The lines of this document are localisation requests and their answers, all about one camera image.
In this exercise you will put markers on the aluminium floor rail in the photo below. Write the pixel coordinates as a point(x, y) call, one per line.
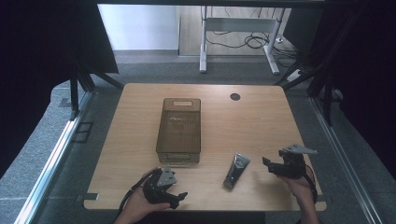
point(49, 161)
point(342, 155)

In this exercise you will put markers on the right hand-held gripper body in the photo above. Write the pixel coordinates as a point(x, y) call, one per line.
point(291, 165)

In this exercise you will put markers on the dark round table grommet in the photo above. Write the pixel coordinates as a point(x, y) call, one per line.
point(235, 96)

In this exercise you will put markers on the person's right hand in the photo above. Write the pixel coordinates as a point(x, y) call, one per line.
point(297, 186)

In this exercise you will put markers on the black metal frame stand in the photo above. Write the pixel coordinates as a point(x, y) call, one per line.
point(327, 93)
point(74, 93)

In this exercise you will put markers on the white power strip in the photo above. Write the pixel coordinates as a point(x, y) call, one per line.
point(294, 75)

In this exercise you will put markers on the brown translucent plastic basket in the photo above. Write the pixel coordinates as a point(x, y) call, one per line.
point(179, 133)

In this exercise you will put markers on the person's left hand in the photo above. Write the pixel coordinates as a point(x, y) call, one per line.
point(141, 203)

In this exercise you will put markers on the white metal desk frame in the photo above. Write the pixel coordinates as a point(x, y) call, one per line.
point(239, 24)

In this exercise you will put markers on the black squeeze tube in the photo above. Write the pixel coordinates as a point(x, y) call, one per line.
point(236, 170)

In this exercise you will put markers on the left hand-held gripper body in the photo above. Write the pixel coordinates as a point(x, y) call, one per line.
point(157, 188)

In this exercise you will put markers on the dark curtain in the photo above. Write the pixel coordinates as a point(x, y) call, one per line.
point(37, 62)
point(367, 77)

